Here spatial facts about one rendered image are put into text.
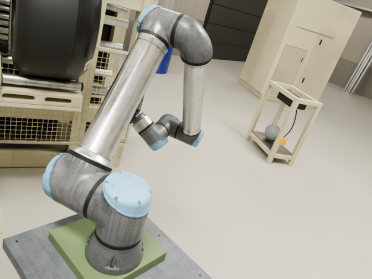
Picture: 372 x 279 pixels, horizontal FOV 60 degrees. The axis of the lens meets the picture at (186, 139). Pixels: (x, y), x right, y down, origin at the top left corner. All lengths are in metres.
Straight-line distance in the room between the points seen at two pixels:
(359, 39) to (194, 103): 11.43
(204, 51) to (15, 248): 0.88
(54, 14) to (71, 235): 0.82
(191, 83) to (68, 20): 0.54
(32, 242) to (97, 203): 0.31
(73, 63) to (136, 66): 0.47
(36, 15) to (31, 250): 0.84
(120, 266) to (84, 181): 0.28
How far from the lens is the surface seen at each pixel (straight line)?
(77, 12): 1.41
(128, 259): 1.06
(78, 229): 1.20
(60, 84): 1.62
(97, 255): 1.06
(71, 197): 1.02
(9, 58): 1.86
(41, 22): 1.39
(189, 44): 1.10
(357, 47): 12.55
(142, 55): 1.08
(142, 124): 1.45
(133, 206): 0.92
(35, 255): 1.16
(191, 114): 1.36
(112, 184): 0.96
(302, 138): 3.81
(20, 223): 2.15
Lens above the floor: 1.46
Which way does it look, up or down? 24 degrees down
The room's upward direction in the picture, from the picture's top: 18 degrees clockwise
